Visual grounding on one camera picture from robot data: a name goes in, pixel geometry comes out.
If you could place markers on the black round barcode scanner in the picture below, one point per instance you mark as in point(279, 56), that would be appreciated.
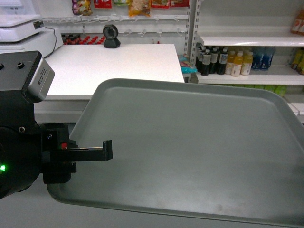
point(110, 32)

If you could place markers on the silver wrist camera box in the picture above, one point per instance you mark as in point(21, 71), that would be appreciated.
point(38, 81)

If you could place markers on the purple snack bag hanging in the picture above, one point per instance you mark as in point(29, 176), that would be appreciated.
point(81, 7)

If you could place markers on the white customer display screen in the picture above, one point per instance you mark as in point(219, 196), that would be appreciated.
point(10, 7)

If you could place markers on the grey rectangular serving tray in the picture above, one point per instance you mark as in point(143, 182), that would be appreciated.
point(200, 151)

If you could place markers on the yellow snack bag hanging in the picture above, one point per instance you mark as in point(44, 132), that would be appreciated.
point(139, 8)

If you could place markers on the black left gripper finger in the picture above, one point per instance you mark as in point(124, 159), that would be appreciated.
point(93, 154)

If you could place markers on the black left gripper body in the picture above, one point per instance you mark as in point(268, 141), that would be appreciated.
point(21, 157)

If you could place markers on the white checkout counter top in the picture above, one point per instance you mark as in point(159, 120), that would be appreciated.
point(80, 69)

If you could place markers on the white cash register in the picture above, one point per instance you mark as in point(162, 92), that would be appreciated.
point(14, 28)

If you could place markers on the red snack bag hanging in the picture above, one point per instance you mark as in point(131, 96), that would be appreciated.
point(103, 4)

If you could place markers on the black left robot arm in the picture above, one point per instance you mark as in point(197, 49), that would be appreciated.
point(16, 112)

